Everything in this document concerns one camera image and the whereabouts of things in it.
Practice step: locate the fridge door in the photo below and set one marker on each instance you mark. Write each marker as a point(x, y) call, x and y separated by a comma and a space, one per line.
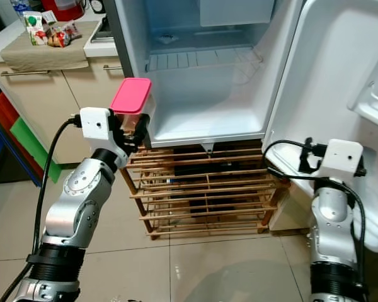
point(327, 75)

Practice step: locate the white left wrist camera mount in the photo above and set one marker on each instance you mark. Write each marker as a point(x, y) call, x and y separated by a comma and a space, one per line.
point(96, 123)

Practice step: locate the red snack packet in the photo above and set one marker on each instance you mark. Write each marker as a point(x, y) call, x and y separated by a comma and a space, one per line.
point(64, 34)

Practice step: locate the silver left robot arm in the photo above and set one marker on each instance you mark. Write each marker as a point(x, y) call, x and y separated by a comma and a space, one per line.
point(75, 201)

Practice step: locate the beige runner cloth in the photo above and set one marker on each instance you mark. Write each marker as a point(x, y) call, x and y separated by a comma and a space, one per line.
point(47, 55)

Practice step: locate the pink lidded clear container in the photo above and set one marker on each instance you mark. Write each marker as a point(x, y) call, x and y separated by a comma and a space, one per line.
point(130, 95)

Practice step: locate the beige kitchen counter cabinet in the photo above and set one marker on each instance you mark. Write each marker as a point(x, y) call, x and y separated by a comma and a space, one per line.
point(63, 100)

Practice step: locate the small grey fridge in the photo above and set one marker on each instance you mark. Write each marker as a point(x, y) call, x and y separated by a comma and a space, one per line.
point(214, 94)

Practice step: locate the white freezer compartment flap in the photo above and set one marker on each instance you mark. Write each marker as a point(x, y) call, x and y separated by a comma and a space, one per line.
point(236, 11)

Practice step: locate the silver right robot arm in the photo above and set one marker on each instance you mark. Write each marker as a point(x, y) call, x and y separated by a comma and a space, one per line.
point(337, 233)

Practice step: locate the wooden slatted rack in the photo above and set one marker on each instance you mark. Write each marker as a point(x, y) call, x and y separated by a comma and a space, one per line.
point(208, 189)

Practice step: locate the red kettle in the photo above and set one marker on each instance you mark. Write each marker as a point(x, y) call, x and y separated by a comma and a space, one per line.
point(63, 7)

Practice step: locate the green flat board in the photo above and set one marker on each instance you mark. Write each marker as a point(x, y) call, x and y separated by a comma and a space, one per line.
point(34, 145)

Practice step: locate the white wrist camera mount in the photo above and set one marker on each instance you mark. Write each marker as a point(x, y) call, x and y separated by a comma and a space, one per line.
point(339, 157)
point(96, 123)

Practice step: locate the clear water bottle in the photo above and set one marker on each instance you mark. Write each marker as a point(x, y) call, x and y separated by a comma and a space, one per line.
point(24, 5)

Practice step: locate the red flat board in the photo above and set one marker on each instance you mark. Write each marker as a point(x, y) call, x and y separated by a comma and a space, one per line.
point(7, 110)

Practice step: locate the black white round gadget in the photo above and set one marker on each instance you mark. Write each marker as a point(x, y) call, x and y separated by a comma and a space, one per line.
point(97, 5)

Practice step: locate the white green drink carton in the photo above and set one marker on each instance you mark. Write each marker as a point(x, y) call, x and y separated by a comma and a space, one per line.
point(34, 28)

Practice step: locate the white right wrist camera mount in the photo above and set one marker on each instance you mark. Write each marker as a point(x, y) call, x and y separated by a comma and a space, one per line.
point(339, 157)

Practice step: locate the steel gas stove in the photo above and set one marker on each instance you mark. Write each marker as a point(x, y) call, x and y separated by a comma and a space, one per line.
point(101, 30)

